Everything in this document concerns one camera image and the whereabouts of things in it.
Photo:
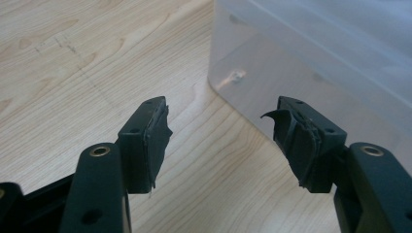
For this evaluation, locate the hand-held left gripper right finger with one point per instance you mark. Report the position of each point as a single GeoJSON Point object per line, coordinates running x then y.
{"type": "Point", "coordinates": [311, 152]}

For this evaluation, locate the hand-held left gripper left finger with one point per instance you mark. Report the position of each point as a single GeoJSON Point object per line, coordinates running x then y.
{"type": "Point", "coordinates": [139, 152]}

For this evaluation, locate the clear plastic storage box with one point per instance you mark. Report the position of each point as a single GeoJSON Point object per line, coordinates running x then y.
{"type": "Point", "coordinates": [307, 58]}

